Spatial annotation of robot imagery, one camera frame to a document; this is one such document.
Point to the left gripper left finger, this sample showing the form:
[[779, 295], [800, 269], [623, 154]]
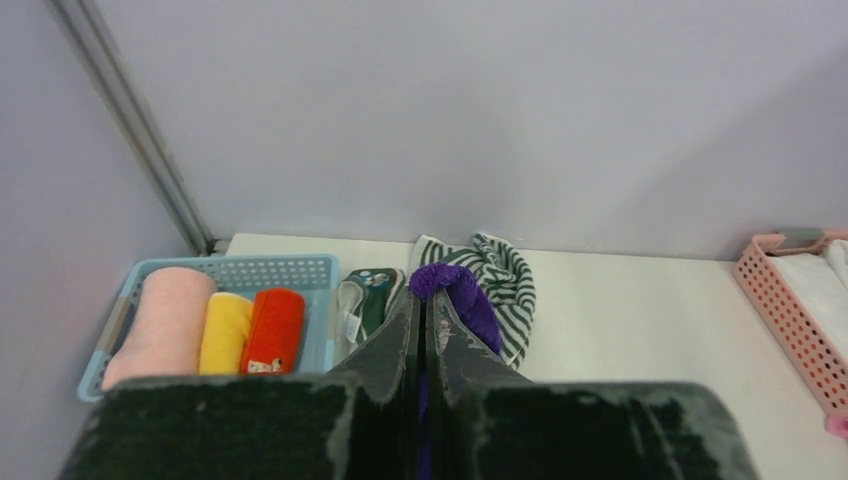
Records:
[[377, 432]]

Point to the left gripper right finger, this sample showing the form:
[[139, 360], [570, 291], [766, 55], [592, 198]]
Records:
[[462, 372]]

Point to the purple towel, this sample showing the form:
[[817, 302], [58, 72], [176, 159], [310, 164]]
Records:
[[475, 311]]

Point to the green white striped towel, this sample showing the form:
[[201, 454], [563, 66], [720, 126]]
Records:
[[504, 275]]

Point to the green patterned towel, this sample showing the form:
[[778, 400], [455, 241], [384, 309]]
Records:
[[364, 299]]

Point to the red rolled towel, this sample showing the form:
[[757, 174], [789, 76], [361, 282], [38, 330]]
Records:
[[277, 325]]

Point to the blue plastic basket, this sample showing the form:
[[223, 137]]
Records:
[[314, 276]]

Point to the yellow rolled towel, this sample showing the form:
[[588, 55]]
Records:
[[227, 328]]

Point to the pink rolled towel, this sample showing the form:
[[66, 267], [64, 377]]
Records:
[[167, 330]]

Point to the pink plastic basket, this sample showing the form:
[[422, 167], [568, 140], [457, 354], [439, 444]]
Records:
[[809, 348]]

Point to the white folded cloth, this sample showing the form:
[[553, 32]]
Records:
[[820, 283]]

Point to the pink crumpled towel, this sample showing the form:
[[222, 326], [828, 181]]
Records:
[[837, 426]]

